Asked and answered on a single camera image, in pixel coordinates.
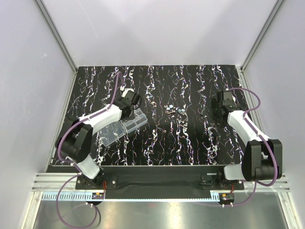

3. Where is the aluminium frame post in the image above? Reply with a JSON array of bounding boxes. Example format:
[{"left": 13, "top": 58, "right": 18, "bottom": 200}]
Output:
[
  {"left": 240, "top": 0, "right": 285, "bottom": 72},
  {"left": 34, "top": 0, "right": 78, "bottom": 73}
]

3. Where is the left aluminium frame post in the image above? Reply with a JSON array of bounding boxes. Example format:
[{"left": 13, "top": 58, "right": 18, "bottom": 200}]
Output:
[{"left": 34, "top": 0, "right": 78, "bottom": 73}]

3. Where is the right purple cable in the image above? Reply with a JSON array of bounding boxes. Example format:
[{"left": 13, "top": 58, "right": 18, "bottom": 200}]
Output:
[{"left": 224, "top": 87, "right": 279, "bottom": 207}]

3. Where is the purple cable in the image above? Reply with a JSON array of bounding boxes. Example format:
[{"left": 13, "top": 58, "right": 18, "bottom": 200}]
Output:
[
  {"left": 56, "top": 72, "right": 124, "bottom": 226},
  {"left": 224, "top": 87, "right": 279, "bottom": 207}
]

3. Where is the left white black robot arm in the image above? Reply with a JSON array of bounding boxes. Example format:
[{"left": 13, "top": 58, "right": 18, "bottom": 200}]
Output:
[{"left": 55, "top": 88, "right": 142, "bottom": 187}]

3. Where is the right aluminium frame post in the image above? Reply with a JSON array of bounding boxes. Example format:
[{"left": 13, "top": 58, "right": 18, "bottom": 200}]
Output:
[{"left": 240, "top": 0, "right": 285, "bottom": 72}]

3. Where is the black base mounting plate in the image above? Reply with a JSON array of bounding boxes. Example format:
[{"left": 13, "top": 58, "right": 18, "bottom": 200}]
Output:
[{"left": 75, "top": 165, "right": 244, "bottom": 190}]

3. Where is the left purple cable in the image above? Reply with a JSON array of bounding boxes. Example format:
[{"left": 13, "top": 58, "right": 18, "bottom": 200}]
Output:
[{"left": 56, "top": 72, "right": 124, "bottom": 226}]

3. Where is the clear plastic compartment box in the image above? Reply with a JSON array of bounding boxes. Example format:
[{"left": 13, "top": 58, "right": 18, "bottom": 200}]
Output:
[{"left": 97, "top": 108, "right": 148, "bottom": 146}]

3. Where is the pile of screws and nuts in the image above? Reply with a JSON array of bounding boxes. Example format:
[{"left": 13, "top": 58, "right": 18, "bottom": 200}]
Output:
[{"left": 164, "top": 104, "right": 189, "bottom": 129}]

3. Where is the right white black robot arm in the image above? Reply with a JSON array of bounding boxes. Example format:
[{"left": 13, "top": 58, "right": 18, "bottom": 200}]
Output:
[{"left": 208, "top": 88, "right": 283, "bottom": 187}]

